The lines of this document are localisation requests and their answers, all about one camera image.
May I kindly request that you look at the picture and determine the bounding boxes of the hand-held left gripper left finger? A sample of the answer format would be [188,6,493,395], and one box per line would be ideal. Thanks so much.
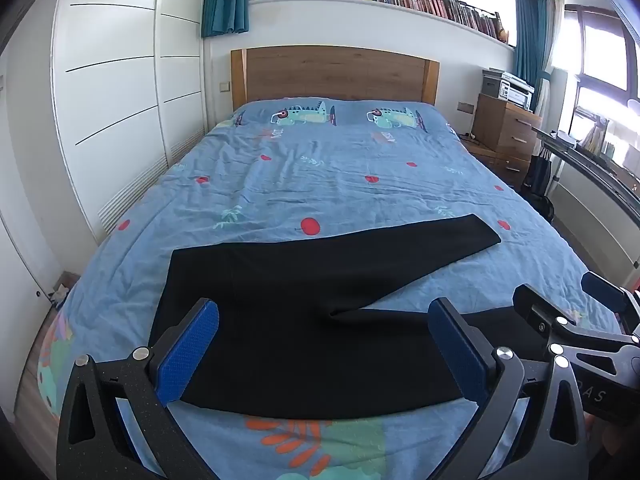
[56,297,221,480]

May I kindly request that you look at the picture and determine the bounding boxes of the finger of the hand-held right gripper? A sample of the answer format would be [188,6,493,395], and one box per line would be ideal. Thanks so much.
[582,271,640,333]
[512,284,640,377]

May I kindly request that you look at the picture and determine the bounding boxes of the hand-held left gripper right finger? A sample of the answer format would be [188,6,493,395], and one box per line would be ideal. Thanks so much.
[428,297,588,480]

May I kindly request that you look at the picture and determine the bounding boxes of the black pants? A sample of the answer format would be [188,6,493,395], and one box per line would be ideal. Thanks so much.
[149,213,551,421]

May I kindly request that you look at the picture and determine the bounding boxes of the black bag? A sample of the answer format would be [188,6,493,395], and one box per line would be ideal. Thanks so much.
[522,155,556,221]

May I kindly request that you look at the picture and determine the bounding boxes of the dark desk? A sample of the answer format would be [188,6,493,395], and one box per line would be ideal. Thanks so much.
[532,127,640,201]

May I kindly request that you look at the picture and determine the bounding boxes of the wooden dresser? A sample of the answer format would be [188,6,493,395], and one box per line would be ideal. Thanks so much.
[472,92,543,176]

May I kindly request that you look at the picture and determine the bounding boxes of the blue printed blanket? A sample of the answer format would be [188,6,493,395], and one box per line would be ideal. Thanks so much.
[37,96,623,480]

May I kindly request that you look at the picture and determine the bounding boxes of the white printer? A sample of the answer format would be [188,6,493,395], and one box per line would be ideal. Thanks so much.
[481,69,536,111]

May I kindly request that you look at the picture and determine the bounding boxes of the brown framed window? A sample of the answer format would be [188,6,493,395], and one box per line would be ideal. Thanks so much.
[550,5,640,161]

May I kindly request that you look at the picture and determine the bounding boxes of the white wardrobe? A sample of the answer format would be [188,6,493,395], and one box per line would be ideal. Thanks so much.
[52,0,206,246]

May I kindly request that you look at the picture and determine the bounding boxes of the wooden headboard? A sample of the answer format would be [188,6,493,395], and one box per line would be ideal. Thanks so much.
[230,46,441,111]

